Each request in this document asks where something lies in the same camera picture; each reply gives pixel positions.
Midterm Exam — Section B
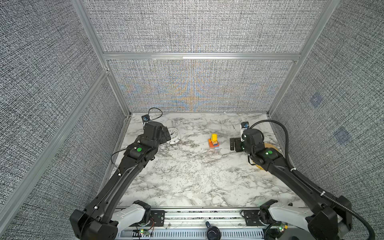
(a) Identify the yellow triangular block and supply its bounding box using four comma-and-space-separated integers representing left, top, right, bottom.
211, 134, 218, 143

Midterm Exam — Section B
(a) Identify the red rectangular block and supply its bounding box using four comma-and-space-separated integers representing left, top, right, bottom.
209, 143, 220, 149

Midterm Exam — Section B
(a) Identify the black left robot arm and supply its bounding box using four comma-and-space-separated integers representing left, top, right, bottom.
70, 122, 171, 240

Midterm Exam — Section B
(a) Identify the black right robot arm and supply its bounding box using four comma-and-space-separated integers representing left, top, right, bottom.
230, 129, 352, 240

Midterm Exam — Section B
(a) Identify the yellow wooden bucket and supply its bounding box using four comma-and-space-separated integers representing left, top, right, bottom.
249, 143, 284, 172

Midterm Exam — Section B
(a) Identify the white alarm clock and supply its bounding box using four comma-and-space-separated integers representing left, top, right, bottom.
168, 128, 181, 145

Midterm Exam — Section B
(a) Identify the thin black left cable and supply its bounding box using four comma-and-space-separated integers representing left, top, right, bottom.
110, 107, 164, 178

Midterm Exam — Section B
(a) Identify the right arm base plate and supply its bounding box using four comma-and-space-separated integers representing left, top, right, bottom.
240, 209, 270, 227

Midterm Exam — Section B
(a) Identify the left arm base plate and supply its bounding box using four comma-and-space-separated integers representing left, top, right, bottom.
130, 210, 166, 228

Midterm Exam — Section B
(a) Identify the aluminium front rail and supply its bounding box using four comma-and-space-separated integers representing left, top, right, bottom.
74, 207, 334, 240

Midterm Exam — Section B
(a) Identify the black knob on rail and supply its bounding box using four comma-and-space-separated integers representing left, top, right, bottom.
205, 221, 222, 240

